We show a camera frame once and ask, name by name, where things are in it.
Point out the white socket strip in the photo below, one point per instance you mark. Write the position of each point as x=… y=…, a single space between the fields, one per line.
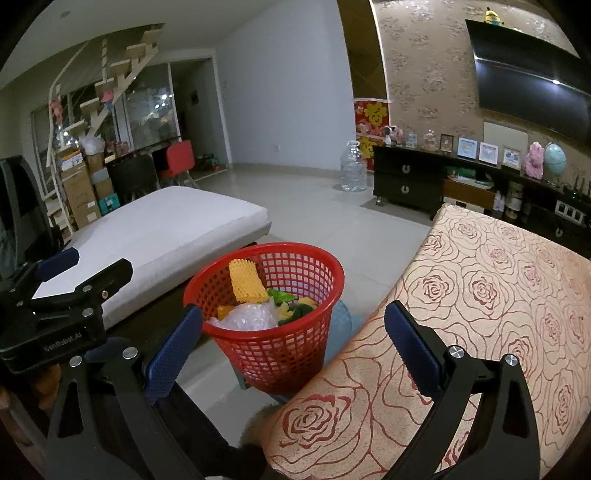
x=570 y=209

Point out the glass jar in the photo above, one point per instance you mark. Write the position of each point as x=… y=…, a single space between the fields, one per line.
x=430 y=140

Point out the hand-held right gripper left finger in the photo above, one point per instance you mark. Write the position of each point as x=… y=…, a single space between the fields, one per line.
x=173 y=355

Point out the white plastic bag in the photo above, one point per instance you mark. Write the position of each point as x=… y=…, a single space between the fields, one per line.
x=92 y=145

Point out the brown picture frame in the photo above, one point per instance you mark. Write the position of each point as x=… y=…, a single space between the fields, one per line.
x=446 y=143

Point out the white cushioned daybed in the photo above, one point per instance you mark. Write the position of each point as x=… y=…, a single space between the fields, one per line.
x=161 y=230

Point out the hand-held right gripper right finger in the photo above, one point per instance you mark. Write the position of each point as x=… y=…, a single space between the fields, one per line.
x=411 y=350

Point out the dark green yellow wrapper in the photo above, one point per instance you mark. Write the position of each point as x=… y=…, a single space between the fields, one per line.
x=298 y=311

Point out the red chair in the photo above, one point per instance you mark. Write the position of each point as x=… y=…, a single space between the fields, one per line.
x=180 y=159

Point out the small white camera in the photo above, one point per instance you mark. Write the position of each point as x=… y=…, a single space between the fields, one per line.
x=390 y=136

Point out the white board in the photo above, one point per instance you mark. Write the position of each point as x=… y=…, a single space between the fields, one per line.
x=505 y=131

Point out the large clear water bottle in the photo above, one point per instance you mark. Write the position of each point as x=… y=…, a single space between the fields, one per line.
x=354 y=168

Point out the black mesh chair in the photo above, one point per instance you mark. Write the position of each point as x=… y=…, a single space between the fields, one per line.
x=23 y=207

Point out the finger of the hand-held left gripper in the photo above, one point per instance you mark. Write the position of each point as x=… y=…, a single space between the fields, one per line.
x=104 y=277
x=57 y=263

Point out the green packet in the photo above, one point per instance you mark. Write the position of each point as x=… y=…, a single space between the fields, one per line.
x=468 y=177

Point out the black router with antennas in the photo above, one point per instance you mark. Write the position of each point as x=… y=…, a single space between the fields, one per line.
x=577 y=194

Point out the pink hanging doll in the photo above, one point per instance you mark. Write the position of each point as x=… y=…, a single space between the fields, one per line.
x=106 y=99
x=56 y=111

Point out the red plastic mesh basket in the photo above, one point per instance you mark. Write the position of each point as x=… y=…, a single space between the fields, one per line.
x=277 y=355

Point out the orange brown box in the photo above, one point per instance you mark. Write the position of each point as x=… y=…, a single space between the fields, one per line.
x=466 y=194

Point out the person's dark trousers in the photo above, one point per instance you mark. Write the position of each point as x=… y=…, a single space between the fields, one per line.
x=198 y=438

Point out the wooden staircase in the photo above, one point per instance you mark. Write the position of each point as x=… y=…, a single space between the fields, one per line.
x=129 y=55

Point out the black flat television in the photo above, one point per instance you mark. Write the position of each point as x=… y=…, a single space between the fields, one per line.
x=517 y=78

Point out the teal box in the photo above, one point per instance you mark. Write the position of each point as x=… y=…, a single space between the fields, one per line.
x=107 y=203

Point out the stack of cardboard boxes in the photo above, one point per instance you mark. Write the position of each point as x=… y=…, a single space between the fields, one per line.
x=81 y=189

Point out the pale blue globe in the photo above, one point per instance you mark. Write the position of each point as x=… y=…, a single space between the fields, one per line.
x=555 y=159

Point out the pink plush toy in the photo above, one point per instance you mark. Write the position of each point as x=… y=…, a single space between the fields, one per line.
x=534 y=160

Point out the green plastic wrapper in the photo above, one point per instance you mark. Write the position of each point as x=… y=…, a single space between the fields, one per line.
x=281 y=296

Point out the small yellow foam piece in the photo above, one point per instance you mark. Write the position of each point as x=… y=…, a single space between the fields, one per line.
x=226 y=313

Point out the red festive wall poster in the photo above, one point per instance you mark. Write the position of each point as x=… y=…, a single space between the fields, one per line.
x=371 y=120

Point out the white picture frame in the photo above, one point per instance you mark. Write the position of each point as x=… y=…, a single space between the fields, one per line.
x=467 y=147
x=511 y=158
x=488 y=153

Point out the clear plastic bag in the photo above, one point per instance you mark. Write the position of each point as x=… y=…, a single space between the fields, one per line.
x=249 y=318

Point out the yellow foam fruit net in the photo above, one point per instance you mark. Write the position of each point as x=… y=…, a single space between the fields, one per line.
x=247 y=281

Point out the black television cabinet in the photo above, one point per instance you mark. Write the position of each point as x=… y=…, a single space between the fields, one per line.
x=401 y=180

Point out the yellow plush toy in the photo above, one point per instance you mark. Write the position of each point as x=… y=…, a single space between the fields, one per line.
x=491 y=16

